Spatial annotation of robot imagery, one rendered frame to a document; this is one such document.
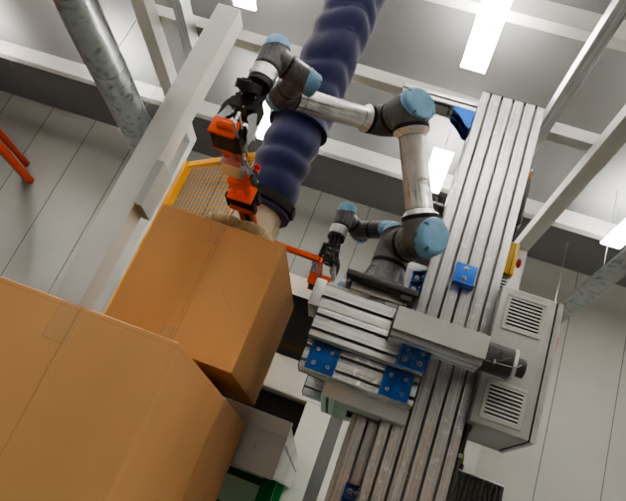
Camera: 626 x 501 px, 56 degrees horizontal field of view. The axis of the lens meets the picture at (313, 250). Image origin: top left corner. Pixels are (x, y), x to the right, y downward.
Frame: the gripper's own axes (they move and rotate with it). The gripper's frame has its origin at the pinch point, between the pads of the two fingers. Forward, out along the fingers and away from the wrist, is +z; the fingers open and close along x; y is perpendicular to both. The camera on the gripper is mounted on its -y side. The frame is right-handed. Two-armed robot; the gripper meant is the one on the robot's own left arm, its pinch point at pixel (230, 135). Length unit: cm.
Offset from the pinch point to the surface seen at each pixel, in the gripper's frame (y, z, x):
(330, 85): 51, -63, -7
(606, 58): 430, -504, -216
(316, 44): 49, -78, 4
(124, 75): 594, -390, 427
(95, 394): -31, 72, -11
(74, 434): -31, 79, -11
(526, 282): 978, -444, -316
